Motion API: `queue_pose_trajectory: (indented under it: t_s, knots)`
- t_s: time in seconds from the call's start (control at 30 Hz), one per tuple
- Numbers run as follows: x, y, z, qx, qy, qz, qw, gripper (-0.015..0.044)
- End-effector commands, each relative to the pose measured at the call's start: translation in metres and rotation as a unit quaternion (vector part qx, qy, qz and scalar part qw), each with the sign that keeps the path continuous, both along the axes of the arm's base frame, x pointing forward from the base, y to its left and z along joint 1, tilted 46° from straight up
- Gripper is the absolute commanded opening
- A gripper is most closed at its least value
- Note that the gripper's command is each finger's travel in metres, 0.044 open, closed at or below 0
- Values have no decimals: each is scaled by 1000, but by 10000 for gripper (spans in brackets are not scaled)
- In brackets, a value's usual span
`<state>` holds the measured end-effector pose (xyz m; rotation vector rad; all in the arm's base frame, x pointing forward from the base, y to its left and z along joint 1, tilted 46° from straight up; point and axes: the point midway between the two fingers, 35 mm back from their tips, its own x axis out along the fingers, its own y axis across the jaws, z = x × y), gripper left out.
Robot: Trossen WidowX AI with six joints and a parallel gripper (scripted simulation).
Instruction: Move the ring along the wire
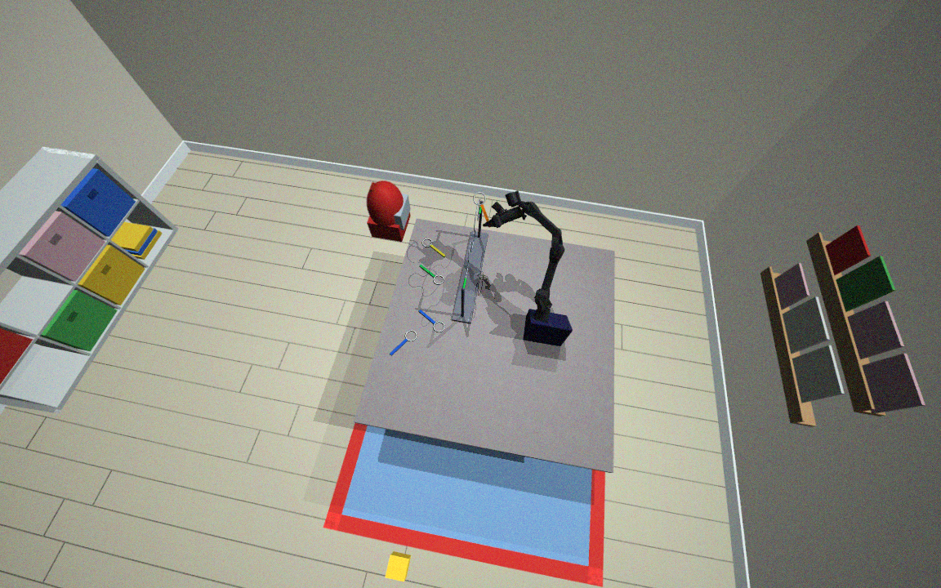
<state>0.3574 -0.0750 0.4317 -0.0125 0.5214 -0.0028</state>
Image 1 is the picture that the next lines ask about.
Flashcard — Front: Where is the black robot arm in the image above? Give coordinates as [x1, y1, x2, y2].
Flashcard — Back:
[492, 190, 565, 323]

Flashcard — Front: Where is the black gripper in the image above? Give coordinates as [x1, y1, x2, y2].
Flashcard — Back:
[483, 209, 513, 228]

